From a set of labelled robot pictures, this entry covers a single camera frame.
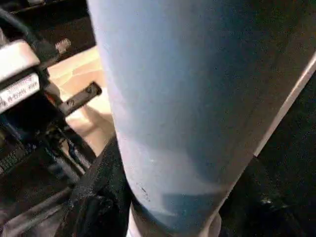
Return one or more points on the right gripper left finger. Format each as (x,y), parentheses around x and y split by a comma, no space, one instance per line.
(103,192)

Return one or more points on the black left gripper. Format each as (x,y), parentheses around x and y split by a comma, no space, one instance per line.
(29,138)

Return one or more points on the white plastic table top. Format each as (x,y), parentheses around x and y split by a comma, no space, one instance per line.
(81,66)

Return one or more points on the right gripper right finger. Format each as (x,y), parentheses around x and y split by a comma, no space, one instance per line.
(271,209)

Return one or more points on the white plastic table leg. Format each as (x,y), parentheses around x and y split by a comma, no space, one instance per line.
(185,98)

